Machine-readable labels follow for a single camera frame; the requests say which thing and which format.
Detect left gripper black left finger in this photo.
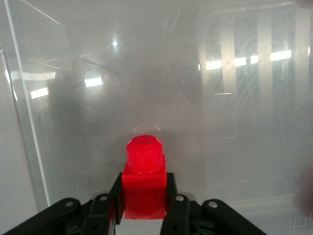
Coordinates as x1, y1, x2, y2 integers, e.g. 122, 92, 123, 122
0, 172, 125, 235

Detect clear plastic storage box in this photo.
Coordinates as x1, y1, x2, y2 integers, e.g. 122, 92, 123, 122
0, 0, 313, 235

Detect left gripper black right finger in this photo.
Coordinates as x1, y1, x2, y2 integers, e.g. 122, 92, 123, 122
160, 172, 268, 235

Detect clear ribbed plastic lid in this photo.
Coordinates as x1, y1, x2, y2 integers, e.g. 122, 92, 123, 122
197, 0, 313, 142

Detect red toy block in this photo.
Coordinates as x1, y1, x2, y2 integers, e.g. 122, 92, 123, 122
121, 134, 168, 220

